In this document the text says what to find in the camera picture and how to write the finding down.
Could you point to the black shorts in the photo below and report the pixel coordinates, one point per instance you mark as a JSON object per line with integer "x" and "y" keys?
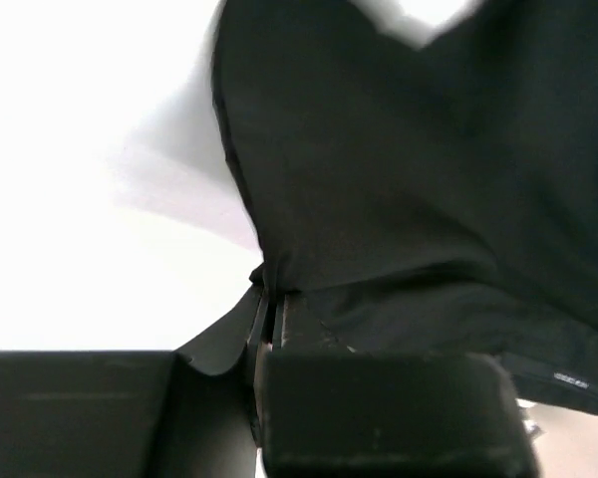
{"x": 442, "y": 198}

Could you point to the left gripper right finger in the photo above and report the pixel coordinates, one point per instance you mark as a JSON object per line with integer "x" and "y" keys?
{"x": 328, "y": 410}

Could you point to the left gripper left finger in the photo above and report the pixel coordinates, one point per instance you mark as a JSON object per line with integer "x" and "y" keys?
{"x": 182, "y": 413}

